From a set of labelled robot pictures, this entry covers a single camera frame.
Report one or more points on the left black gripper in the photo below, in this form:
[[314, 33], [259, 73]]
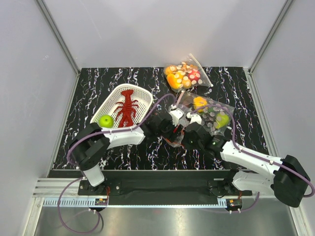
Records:
[[172, 135]]

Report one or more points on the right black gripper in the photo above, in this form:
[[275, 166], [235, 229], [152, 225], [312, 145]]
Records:
[[185, 143]]

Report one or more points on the clear red-zip bag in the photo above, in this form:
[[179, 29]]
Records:
[[183, 121]]

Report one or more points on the white perforated plastic basket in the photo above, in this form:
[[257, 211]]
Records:
[[140, 100]]

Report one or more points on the dotted bag of orange fruit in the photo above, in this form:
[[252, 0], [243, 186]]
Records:
[[186, 74]]

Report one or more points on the red fake lobster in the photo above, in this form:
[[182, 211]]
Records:
[[127, 109]]

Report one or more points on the green fake pear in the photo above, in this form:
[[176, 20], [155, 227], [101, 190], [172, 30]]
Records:
[[221, 120]]

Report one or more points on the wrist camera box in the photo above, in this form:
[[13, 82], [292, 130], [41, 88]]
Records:
[[194, 118], [176, 115]]

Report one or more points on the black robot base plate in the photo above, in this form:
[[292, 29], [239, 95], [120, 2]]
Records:
[[164, 188]]

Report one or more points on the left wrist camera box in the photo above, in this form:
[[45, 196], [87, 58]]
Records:
[[176, 115]]

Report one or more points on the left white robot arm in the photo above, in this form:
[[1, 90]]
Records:
[[87, 150]]

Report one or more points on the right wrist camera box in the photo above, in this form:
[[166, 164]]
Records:
[[194, 118]]

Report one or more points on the white slotted cable duct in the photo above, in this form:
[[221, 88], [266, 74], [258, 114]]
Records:
[[96, 202]]

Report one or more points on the green fake apple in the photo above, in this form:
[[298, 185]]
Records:
[[106, 121]]

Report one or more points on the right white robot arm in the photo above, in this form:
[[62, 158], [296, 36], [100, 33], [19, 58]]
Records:
[[283, 177]]

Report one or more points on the dotted bag with yellow pepper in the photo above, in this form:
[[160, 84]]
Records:
[[209, 111]]

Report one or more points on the yellow fake bell pepper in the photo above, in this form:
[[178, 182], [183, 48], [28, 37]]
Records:
[[199, 102]]

